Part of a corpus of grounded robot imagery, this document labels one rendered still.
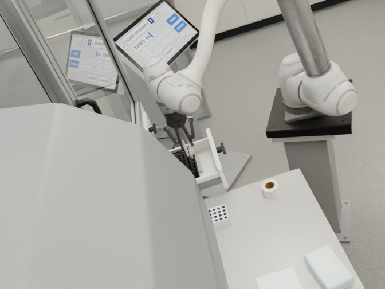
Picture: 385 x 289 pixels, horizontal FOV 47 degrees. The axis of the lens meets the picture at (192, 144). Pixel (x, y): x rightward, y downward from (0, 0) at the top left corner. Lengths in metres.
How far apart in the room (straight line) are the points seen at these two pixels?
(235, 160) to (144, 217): 2.55
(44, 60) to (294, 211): 1.07
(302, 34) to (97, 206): 1.24
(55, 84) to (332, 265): 0.99
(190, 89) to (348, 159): 1.74
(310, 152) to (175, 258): 1.63
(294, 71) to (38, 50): 1.17
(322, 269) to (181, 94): 0.72
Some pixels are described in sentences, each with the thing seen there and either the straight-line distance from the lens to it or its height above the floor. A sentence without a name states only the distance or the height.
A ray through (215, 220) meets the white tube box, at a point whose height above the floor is 0.79.
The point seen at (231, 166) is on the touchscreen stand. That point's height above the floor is 0.03.
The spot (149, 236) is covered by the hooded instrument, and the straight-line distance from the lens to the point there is 0.58.
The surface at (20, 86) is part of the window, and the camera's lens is 1.16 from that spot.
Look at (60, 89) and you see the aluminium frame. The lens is 1.13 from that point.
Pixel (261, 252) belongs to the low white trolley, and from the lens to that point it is 1.64.
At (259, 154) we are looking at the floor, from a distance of 3.18.
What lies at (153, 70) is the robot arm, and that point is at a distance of 1.59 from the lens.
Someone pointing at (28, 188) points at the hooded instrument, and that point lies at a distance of 0.59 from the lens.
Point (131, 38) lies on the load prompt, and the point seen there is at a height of 1.15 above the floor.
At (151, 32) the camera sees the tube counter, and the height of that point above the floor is 1.11.
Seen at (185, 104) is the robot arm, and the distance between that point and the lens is 1.45.
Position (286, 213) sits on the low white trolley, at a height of 0.76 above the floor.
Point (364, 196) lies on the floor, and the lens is 2.79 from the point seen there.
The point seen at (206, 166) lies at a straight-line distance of 1.90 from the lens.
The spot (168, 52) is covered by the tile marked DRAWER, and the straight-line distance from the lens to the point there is 2.55.
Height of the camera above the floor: 2.05
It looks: 36 degrees down
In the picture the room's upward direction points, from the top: 21 degrees counter-clockwise
